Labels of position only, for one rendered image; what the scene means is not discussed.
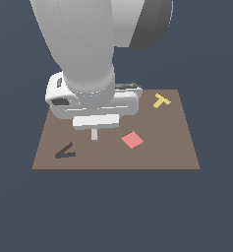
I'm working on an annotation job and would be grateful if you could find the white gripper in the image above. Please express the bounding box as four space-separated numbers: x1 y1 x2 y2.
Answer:
72 114 120 142

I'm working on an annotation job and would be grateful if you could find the pink square block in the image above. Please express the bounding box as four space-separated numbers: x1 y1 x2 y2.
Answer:
120 130 145 150

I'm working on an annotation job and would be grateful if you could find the yellow T-shaped block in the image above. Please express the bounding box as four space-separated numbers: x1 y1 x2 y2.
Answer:
152 93 172 109

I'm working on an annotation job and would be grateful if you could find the brown board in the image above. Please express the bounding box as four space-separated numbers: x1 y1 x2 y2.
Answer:
31 89 202 171

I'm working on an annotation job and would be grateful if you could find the dark V-shaped block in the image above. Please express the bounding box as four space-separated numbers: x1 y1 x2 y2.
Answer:
54 142 77 159

